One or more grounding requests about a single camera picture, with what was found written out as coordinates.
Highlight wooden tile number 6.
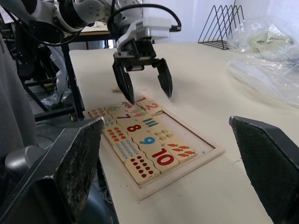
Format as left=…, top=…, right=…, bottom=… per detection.
left=104, top=104, right=128, bottom=118

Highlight wooden tile yellow pictures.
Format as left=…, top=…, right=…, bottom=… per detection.
left=149, top=128, right=175, bottom=145

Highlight wooden tile red dots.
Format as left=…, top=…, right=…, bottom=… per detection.
left=124, top=154, right=162, bottom=185

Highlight wooden tile six red pictures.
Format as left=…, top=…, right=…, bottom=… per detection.
left=88, top=107, right=110, bottom=119

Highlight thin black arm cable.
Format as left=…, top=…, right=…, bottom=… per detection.
left=14, top=20, right=81, bottom=46

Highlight wooden number puzzle board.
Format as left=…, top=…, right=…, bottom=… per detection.
left=83, top=102, right=226, bottom=201

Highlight wooden desk with black frame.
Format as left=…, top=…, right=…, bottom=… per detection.
left=61, top=21, right=118, bottom=122

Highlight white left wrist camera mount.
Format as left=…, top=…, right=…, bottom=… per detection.
left=116, top=18, right=172, bottom=52

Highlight wooden tile number 2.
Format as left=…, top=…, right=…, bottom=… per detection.
left=141, top=101, right=164, bottom=116

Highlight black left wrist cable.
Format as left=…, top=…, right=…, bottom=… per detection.
left=107, top=4, right=182, bottom=34

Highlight wooden tile pink green pictures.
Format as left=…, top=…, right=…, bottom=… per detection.
left=129, top=106, right=147, bottom=118

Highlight wooden tile teal bars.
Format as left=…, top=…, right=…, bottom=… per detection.
left=137, top=116, right=160, bottom=129

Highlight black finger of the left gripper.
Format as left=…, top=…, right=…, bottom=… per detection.
left=112, top=60, right=135, bottom=105
left=152, top=58, right=174, bottom=98

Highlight wooden tile number 1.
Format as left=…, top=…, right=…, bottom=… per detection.
left=135, top=95, right=152, bottom=105

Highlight wooden tile pale blue pictures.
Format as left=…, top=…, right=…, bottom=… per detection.
left=102, top=117, right=118, bottom=129

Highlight wooden tile number 10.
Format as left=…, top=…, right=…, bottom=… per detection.
left=144, top=147, right=181, bottom=175

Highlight black wire file rack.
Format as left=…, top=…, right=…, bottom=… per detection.
left=198, top=0, right=245, bottom=51

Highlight wooden tile orange carrots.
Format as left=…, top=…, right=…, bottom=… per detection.
left=163, top=141, right=198, bottom=164

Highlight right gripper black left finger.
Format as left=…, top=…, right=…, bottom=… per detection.
left=0, top=116, right=105, bottom=224

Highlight wooden tile number 9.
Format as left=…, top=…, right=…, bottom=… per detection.
left=131, top=133, right=162, bottom=153

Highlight wooden tile number 7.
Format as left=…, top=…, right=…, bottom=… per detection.
left=115, top=112, right=139, bottom=125

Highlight pale green cloth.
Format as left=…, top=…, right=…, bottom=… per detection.
left=247, top=31, right=295, bottom=55

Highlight grey fabric garment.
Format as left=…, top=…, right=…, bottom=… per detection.
left=0, top=34, right=38, bottom=157

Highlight clear plastic bag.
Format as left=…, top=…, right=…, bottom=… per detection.
left=225, top=19, right=299, bottom=108

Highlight black metal frame stand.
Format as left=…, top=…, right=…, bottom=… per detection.
left=22, top=77, right=78, bottom=122

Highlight wooden tile pink picture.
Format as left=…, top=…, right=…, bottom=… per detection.
left=120, top=100, right=135, bottom=110

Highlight grey rounded robot housing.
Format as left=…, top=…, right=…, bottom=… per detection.
left=4, top=144, right=48, bottom=186

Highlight wooden tile number 8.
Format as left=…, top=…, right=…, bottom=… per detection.
left=121, top=121, right=150, bottom=139

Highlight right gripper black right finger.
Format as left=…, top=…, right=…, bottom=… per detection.
left=228, top=115, right=299, bottom=224

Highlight wooden tile orange stars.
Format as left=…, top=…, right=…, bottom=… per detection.
left=102, top=126, right=128, bottom=146

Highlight wooden tile blue candies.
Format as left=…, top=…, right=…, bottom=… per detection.
left=113, top=139, right=140, bottom=163

